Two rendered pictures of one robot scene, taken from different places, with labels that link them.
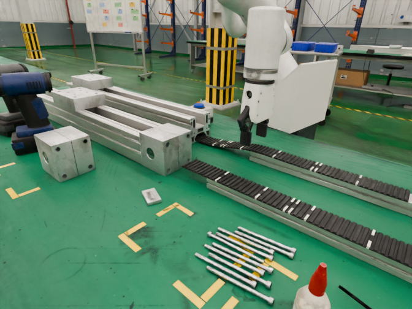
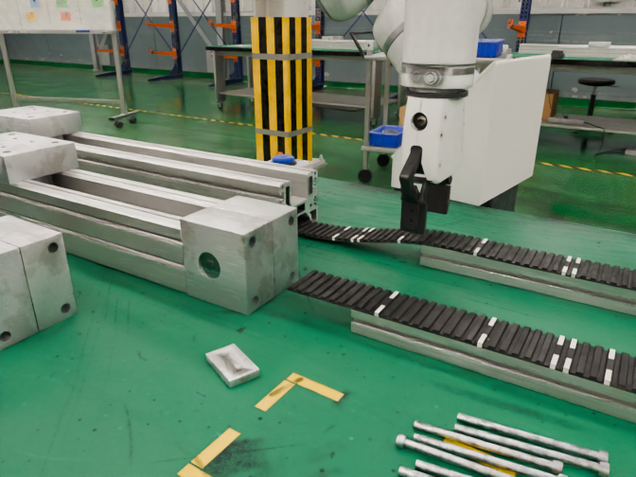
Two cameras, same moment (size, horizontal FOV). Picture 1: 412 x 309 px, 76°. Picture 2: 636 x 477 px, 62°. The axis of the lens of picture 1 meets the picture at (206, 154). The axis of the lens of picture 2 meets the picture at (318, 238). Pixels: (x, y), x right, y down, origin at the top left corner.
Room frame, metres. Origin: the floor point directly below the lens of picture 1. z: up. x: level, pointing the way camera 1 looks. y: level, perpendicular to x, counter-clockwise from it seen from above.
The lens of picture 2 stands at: (0.07, 0.09, 1.08)
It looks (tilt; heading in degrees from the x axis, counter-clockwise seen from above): 22 degrees down; 352
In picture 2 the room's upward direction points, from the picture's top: straight up
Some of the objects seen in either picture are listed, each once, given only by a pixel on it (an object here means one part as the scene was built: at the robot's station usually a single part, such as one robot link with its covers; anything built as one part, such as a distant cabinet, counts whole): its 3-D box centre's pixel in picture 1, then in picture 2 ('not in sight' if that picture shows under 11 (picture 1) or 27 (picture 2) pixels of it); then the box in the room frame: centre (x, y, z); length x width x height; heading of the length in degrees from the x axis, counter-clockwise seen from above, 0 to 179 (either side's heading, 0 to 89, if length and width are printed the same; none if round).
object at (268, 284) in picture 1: (238, 268); not in sight; (0.29, -0.05, 0.78); 0.11 x 0.01 x 0.01; 56
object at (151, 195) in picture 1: (151, 196); (232, 364); (0.48, 0.12, 0.78); 0.05 x 0.03 x 0.01; 28
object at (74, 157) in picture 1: (70, 151); (13, 274); (0.61, 0.34, 0.83); 0.11 x 0.10 x 0.10; 140
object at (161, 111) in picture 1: (126, 105); (119, 167); (1.07, 0.33, 0.82); 0.80 x 0.10 x 0.09; 51
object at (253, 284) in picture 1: (224, 268); not in sight; (0.29, -0.03, 0.78); 0.11 x 0.01 x 0.01; 57
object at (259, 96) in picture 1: (257, 98); (432, 130); (0.69, -0.13, 0.95); 0.10 x 0.07 x 0.11; 141
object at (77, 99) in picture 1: (79, 102); (14, 164); (0.92, 0.45, 0.87); 0.16 x 0.11 x 0.07; 51
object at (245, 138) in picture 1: (243, 134); (410, 209); (0.65, -0.10, 0.87); 0.03 x 0.03 x 0.07; 51
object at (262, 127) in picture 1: (263, 124); (441, 186); (0.73, -0.17, 0.87); 0.03 x 0.03 x 0.07; 51
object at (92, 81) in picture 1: (92, 84); (34, 128); (1.23, 0.52, 0.87); 0.16 x 0.11 x 0.07; 51
